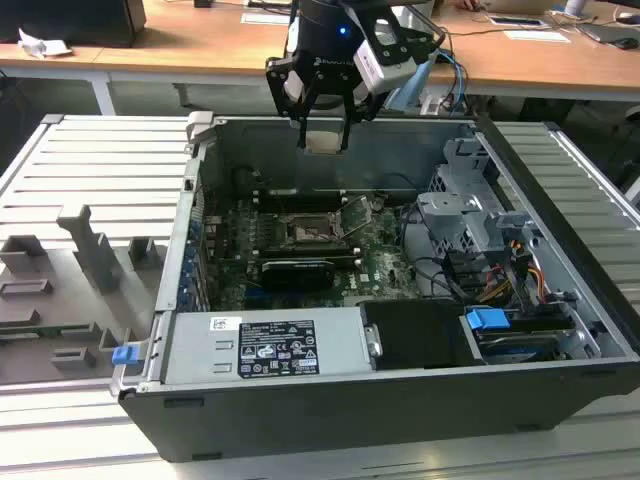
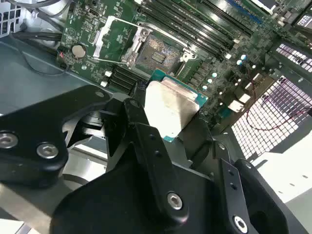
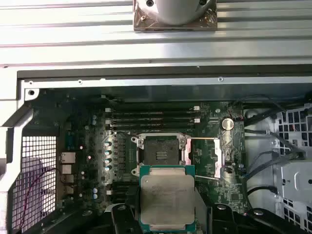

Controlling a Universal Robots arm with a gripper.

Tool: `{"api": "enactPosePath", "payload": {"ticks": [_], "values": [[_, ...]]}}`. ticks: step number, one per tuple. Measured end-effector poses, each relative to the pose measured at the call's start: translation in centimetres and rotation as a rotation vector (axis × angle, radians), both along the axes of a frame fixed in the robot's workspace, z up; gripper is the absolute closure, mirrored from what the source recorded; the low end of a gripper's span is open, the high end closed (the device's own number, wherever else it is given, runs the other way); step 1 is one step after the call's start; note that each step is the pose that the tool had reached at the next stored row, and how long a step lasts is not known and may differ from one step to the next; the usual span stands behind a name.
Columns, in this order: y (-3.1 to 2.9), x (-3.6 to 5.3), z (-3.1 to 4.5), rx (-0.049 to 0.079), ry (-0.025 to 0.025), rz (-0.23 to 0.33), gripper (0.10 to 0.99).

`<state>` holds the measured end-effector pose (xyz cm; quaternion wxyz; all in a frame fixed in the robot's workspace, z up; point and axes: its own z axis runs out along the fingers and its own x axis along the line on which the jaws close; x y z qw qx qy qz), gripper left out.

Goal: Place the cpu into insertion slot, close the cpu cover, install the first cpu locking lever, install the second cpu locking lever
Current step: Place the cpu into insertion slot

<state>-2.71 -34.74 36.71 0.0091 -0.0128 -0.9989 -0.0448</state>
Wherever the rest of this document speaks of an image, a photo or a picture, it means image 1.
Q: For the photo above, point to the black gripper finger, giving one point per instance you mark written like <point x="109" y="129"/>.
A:
<point x="346" y="110"/>
<point x="280" y="80"/>

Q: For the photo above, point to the silver square CPU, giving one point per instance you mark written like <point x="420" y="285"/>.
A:
<point x="325" y="142"/>

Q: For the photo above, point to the CPU socket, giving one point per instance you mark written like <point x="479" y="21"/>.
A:
<point x="307" y="230"/>

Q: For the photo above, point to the white paper sheet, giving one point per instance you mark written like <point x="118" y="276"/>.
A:
<point x="265" y="19"/>
<point x="537" y="36"/>

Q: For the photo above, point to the long wooden desk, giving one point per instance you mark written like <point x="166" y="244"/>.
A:
<point x="200" y="45"/>

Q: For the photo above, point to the grey case latch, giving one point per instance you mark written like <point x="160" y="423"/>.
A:
<point x="200" y="125"/>

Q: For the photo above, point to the black RAM slots bank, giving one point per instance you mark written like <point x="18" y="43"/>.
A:
<point x="310" y="250"/>
<point x="300" y="200"/>

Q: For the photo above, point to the black round capacitor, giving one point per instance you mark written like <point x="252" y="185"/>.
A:
<point x="243" y="181"/>

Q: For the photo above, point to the grey metal drive cage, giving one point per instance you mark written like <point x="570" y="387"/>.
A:
<point x="450" y="210"/>

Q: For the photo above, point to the green motherboard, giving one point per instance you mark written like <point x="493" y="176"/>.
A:
<point x="380" y="265"/>

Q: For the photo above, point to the black graphics card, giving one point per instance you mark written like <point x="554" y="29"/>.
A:
<point x="295" y="275"/>

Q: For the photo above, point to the white framed tablet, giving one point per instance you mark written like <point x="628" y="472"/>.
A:
<point x="515" y="21"/>

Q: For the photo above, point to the black plastic shroud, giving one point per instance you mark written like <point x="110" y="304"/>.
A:
<point x="415" y="335"/>

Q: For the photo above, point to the crumpled white paper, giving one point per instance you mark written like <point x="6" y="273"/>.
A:
<point x="42" y="45"/>

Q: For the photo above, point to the dark grey laptop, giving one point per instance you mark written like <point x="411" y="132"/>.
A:
<point x="610" y="32"/>

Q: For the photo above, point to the grey power supply unit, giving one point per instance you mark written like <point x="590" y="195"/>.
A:
<point x="200" y="345"/>

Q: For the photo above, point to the black computer mouse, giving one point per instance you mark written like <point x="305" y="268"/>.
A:
<point x="626" y="43"/>

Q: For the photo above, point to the hard disk in blue carrier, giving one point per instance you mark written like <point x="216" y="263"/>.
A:
<point x="520" y="340"/>

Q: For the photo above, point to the black open PC case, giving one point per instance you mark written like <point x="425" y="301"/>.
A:
<point x="350" y="415"/>

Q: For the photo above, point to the grey parts rack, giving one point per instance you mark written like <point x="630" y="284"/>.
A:
<point x="60" y="295"/>

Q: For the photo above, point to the blue plastic latch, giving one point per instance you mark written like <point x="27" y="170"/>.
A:
<point x="124" y="355"/>

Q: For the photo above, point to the green circuit board strip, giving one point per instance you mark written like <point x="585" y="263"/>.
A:
<point x="40" y="330"/>

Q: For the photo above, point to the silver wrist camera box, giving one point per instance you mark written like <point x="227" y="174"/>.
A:
<point x="380" y="65"/>

